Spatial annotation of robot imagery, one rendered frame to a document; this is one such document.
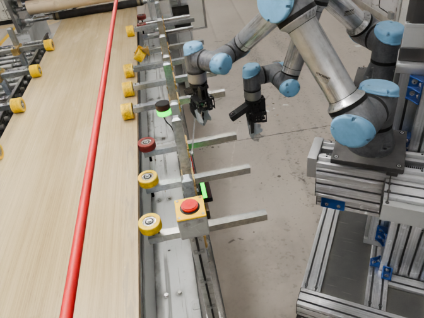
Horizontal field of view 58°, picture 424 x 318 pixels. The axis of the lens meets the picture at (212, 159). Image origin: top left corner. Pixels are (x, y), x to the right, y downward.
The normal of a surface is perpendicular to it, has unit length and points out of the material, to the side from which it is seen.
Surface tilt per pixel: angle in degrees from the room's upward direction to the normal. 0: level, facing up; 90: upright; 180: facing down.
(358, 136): 96
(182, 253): 0
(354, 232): 0
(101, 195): 0
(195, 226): 90
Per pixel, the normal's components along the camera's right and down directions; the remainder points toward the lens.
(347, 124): -0.56, 0.63
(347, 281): -0.12, -0.79
